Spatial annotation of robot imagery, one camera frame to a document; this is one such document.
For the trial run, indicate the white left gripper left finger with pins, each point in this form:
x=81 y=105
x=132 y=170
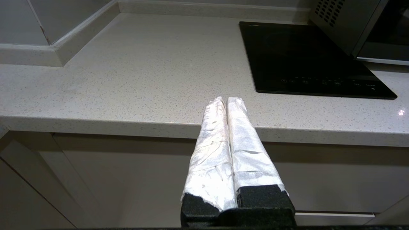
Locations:
x=211 y=159

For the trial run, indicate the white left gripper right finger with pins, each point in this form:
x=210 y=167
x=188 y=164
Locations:
x=249 y=159

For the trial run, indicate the silver Panasonic microwave oven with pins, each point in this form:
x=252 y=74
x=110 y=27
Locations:
x=335 y=25

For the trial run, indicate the grey cabinet front panel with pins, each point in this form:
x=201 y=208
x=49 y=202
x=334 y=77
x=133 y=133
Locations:
x=143 y=179

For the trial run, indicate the black induction cooktop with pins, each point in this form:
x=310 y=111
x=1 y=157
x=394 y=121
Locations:
x=303 y=57

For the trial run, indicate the grey angled corner cabinet panel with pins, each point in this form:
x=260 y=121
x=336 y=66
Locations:
x=38 y=166

